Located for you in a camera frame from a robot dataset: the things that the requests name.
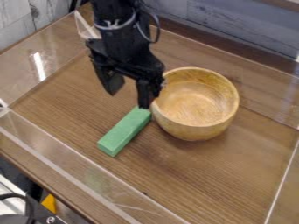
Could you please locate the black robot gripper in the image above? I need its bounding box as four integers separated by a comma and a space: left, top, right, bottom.
85, 21, 164, 109

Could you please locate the brown wooden bowl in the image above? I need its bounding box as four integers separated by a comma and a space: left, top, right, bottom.
151, 66, 239, 141

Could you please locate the green rectangular block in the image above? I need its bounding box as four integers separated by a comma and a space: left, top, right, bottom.
97, 107, 152, 157

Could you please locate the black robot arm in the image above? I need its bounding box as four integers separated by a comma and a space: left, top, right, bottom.
85, 0, 164, 109

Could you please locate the black cable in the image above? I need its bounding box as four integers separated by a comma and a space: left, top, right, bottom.
0, 192, 36, 224

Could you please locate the clear acrylic corner bracket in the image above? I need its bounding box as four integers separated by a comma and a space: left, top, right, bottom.
73, 11, 101, 39

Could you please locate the yellow black device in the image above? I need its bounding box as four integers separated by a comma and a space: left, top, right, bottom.
23, 189, 75, 224

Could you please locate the clear acrylic tray wall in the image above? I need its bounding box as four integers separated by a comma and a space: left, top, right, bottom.
0, 16, 299, 224

